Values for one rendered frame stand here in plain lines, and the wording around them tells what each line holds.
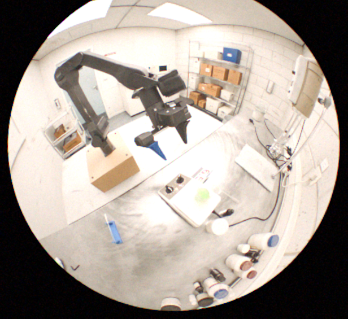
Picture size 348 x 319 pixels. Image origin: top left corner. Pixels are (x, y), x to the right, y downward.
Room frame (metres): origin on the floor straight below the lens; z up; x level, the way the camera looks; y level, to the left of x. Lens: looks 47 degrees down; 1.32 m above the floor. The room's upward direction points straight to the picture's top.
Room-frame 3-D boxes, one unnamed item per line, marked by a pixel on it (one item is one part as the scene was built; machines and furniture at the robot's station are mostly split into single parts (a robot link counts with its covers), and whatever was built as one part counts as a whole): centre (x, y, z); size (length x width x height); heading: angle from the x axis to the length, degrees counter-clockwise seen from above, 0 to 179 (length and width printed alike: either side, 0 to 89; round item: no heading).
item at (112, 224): (-0.07, 0.23, 0.92); 0.10 x 0.03 x 0.04; 30
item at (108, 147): (0.26, 0.30, 1.04); 0.07 x 0.07 x 0.06; 47
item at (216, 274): (-0.24, -0.15, 0.94); 0.03 x 0.03 x 0.08
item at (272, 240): (-0.15, -0.33, 0.96); 0.07 x 0.07 x 0.13
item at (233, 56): (2.44, -0.96, 0.95); 1.43 x 0.41 x 1.90; 40
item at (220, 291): (-0.29, -0.14, 0.96); 0.06 x 0.06 x 0.11
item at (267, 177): (0.22, -0.50, 0.91); 0.30 x 0.20 x 0.01; 40
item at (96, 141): (0.27, 0.30, 1.10); 0.09 x 0.07 x 0.06; 6
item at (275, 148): (0.22, -0.50, 1.17); 0.07 x 0.07 x 0.25
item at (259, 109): (0.78, -0.87, 1.01); 0.14 x 0.14 x 0.21
